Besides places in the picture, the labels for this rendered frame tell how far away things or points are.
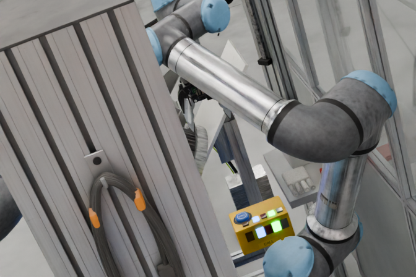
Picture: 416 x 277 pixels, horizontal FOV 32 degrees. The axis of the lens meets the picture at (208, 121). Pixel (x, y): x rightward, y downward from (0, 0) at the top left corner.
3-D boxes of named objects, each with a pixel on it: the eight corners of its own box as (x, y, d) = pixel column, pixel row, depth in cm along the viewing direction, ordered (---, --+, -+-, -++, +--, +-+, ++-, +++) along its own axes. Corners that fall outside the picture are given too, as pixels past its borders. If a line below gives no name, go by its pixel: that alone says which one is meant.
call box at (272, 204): (287, 221, 218) (278, 193, 213) (296, 240, 209) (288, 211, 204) (237, 240, 218) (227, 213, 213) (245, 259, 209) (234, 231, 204)
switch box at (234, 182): (275, 208, 286) (260, 163, 276) (281, 221, 278) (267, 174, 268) (240, 222, 285) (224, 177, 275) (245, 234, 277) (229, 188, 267)
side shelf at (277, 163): (322, 138, 279) (320, 132, 278) (357, 184, 247) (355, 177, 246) (264, 160, 278) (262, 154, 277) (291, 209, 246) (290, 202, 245)
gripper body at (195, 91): (190, 109, 167) (173, 63, 162) (184, 95, 175) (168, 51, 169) (221, 98, 167) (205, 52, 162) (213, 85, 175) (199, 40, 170)
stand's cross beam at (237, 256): (265, 249, 279) (262, 241, 277) (268, 255, 275) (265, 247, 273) (220, 266, 278) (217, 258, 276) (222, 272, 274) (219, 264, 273)
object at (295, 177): (303, 169, 259) (302, 164, 258) (317, 190, 246) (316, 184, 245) (281, 177, 259) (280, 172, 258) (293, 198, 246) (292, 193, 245)
